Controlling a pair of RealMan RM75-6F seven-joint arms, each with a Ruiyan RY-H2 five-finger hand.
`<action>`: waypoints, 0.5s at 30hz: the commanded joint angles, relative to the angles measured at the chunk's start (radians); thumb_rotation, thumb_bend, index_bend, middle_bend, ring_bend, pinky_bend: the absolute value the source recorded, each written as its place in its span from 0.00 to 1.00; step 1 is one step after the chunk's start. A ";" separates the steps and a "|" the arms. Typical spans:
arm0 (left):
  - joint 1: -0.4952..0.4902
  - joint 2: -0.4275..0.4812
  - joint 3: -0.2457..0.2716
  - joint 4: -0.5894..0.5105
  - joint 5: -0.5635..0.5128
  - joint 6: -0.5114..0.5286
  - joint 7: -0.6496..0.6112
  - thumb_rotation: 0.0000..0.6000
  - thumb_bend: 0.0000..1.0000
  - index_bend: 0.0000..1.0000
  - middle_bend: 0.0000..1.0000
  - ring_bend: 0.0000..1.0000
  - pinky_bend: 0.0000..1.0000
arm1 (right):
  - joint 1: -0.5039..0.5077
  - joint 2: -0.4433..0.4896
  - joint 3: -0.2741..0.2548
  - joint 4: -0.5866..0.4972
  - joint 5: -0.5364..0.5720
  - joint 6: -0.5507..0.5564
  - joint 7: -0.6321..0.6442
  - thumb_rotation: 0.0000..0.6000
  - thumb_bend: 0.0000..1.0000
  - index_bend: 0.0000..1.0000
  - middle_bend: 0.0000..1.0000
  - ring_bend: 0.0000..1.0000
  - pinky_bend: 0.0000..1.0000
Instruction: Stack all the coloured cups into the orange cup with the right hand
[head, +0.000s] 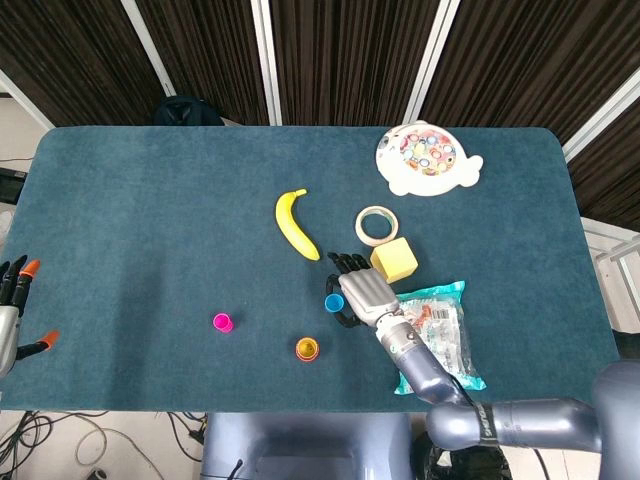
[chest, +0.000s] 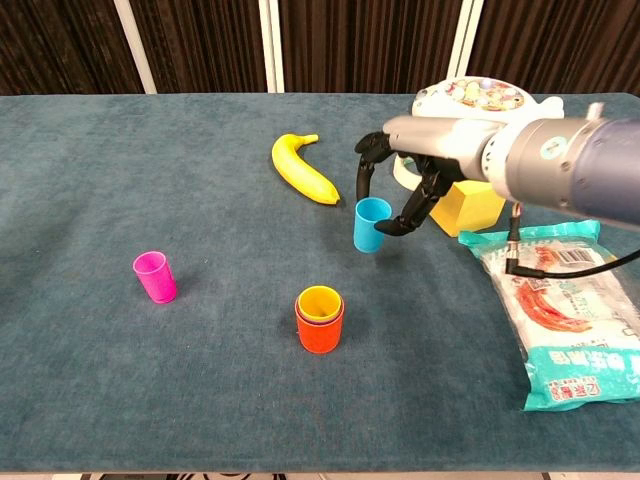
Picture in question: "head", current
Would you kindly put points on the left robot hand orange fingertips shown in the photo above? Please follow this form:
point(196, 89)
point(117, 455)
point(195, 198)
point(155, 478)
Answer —
point(7, 335)

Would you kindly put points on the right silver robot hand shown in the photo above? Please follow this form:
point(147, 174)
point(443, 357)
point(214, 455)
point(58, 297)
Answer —
point(367, 295)

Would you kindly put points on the blue plastic cup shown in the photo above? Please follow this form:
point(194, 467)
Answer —
point(333, 303)

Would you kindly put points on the pink plastic cup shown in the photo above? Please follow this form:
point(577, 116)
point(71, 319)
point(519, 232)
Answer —
point(222, 323)

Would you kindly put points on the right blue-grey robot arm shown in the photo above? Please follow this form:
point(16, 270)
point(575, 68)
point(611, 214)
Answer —
point(425, 365)

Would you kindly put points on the yellow foam cube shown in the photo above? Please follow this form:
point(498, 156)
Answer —
point(397, 260)

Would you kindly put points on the white tape roll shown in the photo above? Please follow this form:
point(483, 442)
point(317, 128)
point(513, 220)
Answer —
point(361, 231)

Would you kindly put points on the orange plastic cup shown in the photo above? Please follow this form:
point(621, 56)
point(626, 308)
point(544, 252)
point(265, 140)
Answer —
point(306, 358)

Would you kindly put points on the teal snack packet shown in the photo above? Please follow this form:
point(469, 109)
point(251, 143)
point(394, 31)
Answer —
point(450, 340)

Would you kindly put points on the yellow banana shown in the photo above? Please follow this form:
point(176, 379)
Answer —
point(292, 227)

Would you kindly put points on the white fish-shaped toy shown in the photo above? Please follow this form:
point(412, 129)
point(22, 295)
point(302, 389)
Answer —
point(410, 177)

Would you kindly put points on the black box device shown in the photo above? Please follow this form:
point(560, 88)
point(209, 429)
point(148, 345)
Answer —
point(10, 186)

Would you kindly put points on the blue-grey robot torso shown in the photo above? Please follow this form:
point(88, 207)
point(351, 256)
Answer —
point(300, 440)

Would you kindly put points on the black plastic bag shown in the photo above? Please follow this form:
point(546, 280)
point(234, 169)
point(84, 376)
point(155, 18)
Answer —
point(450, 465)

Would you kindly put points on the teal table cloth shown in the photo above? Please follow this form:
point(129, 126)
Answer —
point(150, 200)

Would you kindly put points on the dark brown slatted panel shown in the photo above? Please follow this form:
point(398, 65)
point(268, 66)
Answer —
point(615, 175)
point(75, 50)
point(345, 55)
point(525, 60)
point(215, 50)

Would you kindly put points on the dark backpack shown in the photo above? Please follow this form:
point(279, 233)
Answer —
point(187, 112)

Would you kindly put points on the white partition post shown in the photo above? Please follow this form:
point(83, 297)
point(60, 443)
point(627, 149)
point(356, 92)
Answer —
point(147, 47)
point(600, 122)
point(25, 97)
point(267, 60)
point(431, 55)

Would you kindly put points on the white metal frame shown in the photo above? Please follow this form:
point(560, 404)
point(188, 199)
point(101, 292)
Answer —
point(614, 252)

